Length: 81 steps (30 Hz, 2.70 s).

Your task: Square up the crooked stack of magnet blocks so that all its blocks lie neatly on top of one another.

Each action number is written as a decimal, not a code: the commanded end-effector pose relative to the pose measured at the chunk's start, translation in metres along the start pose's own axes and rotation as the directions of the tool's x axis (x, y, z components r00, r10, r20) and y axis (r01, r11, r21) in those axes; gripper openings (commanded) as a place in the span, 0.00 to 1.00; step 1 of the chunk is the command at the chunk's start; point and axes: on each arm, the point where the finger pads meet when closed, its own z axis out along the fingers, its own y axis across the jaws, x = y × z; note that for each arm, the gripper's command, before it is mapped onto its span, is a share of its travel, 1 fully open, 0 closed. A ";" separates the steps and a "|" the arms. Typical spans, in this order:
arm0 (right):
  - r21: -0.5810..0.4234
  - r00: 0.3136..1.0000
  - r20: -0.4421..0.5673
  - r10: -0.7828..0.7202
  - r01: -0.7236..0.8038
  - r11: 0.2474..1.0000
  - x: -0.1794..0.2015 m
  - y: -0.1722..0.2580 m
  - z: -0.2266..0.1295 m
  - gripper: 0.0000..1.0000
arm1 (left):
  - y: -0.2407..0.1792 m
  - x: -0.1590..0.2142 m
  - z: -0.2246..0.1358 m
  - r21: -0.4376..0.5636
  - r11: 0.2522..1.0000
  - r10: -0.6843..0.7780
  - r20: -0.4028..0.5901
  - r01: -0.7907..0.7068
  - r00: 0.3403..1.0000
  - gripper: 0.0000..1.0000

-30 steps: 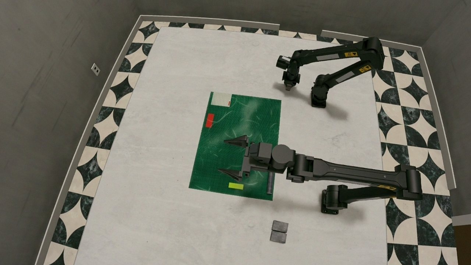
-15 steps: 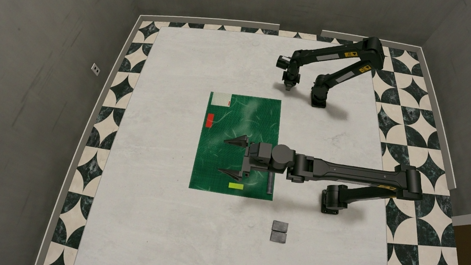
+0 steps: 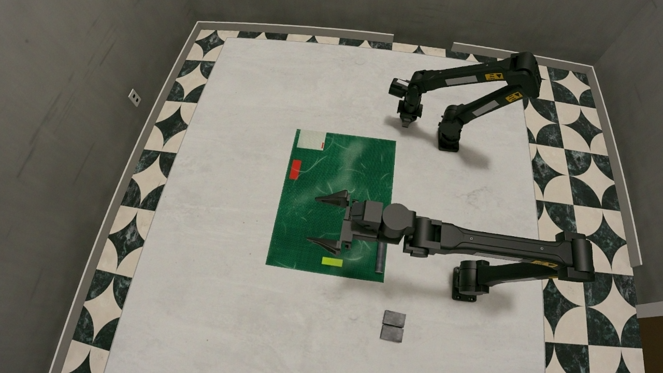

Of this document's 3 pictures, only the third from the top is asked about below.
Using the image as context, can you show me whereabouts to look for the green mat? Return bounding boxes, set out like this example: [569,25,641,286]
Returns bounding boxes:
[265,129,396,283]

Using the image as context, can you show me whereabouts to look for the grey cylinder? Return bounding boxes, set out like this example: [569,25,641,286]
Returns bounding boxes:
[375,242,385,274]

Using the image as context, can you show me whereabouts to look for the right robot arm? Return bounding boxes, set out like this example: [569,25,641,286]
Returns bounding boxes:
[388,52,542,152]

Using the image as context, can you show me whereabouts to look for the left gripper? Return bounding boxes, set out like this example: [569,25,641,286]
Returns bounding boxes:
[307,190,358,256]

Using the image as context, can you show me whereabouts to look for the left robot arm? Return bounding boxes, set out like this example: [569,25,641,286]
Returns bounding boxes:
[351,200,595,303]

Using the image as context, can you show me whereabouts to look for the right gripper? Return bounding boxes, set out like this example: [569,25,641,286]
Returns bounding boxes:
[397,100,423,123]

